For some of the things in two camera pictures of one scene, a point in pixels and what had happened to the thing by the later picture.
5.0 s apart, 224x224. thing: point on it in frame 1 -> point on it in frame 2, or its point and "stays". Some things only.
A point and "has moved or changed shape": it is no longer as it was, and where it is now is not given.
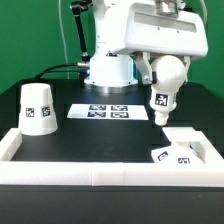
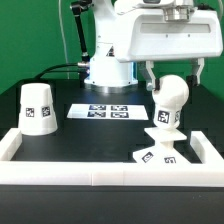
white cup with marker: x=36 y=110 stays
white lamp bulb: x=170 y=72 has moved or changed shape
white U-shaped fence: x=111 y=173 stays
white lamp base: x=187 y=146 -> x=165 y=152
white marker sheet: x=107 y=111 stays
